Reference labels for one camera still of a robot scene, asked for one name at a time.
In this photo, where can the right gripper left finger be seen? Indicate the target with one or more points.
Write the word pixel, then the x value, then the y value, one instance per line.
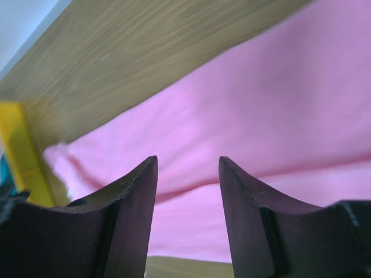
pixel 104 234

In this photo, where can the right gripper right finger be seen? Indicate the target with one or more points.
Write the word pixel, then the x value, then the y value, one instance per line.
pixel 274 235

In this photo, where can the pink t shirt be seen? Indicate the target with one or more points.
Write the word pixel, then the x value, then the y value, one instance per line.
pixel 291 107

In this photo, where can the turquoise t shirt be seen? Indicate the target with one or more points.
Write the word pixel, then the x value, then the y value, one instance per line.
pixel 7 182

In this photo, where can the yellow plastic bin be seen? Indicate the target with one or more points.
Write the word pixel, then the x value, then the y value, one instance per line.
pixel 17 145

